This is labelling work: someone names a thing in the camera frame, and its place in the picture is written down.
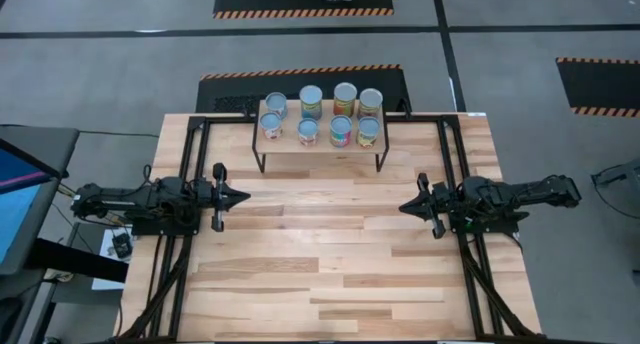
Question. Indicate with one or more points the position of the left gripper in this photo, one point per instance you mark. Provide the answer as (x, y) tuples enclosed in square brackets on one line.
[(218, 199)]

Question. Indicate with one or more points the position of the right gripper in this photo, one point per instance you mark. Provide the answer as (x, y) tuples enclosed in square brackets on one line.
[(440, 201)]

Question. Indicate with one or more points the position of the Saucy O's can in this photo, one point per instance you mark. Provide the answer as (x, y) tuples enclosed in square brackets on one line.
[(270, 121)]

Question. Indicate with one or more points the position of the yellow green labelled can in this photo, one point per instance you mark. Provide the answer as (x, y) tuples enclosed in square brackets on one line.
[(368, 126)]

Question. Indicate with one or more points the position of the small white carrot can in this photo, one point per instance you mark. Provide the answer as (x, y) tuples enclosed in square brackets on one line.
[(308, 128)]

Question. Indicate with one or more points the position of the small grey-blue can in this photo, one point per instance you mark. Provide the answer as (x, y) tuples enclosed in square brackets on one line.
[(276, 103)]

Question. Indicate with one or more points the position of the blue Tomatoes can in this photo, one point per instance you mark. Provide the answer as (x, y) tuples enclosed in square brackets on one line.
[(341, 125)]

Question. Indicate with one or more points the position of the teal Cherries can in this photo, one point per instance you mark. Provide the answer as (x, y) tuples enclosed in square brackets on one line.
[(311, 95)]

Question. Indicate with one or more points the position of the orange apple can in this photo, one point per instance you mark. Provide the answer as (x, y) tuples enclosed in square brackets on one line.
[(345, 92)]

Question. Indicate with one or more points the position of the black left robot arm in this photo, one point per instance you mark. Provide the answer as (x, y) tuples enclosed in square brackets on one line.
[(125, 199)]

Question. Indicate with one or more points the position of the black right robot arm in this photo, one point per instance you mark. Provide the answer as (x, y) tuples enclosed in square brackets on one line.
[(525, 191)]

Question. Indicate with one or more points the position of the wooden shelf with black legs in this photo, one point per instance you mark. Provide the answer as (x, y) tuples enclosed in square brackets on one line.
[(290, 146)]

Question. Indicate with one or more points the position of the black hazard-striped floor mat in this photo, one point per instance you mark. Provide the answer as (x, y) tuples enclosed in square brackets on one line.
[(600, 86), (235, 91), (300, 4)]

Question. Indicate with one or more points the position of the small black device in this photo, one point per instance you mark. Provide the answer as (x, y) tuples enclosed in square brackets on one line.
[(122, 245)]

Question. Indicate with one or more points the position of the white paper sheet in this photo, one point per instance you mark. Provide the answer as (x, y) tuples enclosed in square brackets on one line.
[(104, 246)]

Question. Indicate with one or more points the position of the black monitor stand beam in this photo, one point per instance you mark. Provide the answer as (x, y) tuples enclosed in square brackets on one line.
[(75, 260)]

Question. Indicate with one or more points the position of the monitor with blue screen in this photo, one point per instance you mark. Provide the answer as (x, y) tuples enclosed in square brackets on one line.
[(20, 209)]

